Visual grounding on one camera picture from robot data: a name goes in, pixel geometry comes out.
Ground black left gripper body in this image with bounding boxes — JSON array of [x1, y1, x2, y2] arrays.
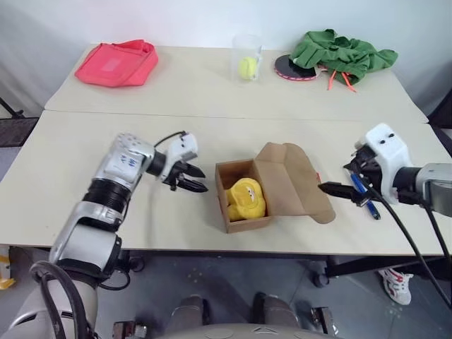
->
[[162, 160, 190, 192]]

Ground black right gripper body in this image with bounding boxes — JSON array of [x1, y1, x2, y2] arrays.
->
[[347, 144, 385, 209]]

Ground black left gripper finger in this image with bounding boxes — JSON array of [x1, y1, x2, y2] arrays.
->
[[183, 162, 207, 179], [176, 177, 210, 194]]

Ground blue pen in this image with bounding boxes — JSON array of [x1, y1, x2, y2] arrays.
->
[[349, 170, 383, 221]]

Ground brown cardboard box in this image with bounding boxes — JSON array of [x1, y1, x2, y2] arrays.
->
[[214, 141, 337, 234]]

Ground yellow plush toy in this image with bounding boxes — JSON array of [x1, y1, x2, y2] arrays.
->
[[225, 177, 268, 222]]

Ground black table leg with caster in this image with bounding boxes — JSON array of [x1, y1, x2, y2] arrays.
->
[[310, 254, 444, 289], [119, 249, 146, 273]]

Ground white and red sneaker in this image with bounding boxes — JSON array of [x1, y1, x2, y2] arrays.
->
[[379, 267, 415, 307]]

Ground black table tennis paddle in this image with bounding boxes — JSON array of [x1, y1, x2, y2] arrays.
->
[[273, 53, 328, 83]]

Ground yellow tennis ball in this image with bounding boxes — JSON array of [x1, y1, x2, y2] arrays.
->
[[238, 56, 258, 79]]

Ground red fabric bag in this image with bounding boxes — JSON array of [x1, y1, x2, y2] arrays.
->
[[73, 39, 159, 88]]

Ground dark rounded shape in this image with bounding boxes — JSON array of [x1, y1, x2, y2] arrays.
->
[[251, 292, 302, 328], [171, 295, 212, 330]]

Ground clear plastic measuring cup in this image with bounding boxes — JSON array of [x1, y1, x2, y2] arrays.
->
[[231, 33, 264, 83]]

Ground beige robot torso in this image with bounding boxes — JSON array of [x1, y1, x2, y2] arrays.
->
[[161, 321, 335, 339]]

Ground black floor mat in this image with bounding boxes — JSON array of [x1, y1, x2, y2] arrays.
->
[[0, 117, 40, 148]]

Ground black stand leg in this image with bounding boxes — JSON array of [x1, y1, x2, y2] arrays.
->
[[0, 96, 25, 119]]

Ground yellow object on floor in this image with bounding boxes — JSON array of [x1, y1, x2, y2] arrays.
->
[[0, 246, 17, 292]]

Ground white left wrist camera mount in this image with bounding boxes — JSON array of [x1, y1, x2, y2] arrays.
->
[[161, 132, 200, 184]]

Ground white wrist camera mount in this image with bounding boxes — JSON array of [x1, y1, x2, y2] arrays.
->
[[354, 122, 414, 206], [161, 132, 200, 184]]

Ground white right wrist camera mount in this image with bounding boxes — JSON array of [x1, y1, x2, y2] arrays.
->
[[354, 122, 414, 206]]

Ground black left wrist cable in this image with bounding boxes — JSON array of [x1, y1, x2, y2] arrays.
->
[[154, 130, 188, 148]]

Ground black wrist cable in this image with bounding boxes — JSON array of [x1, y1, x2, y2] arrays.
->
[[154, 130, 188, 148], [365, 183, 452, 312]]

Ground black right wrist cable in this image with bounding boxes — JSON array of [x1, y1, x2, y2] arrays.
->
[[365, 183, 452, 312]]

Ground green garment with orange cords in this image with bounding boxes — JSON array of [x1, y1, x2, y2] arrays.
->
[[290, 29, 399, 94]]

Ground thick black shoulder cable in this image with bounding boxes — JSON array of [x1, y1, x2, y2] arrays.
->
[[28, 260, 93, 339]]

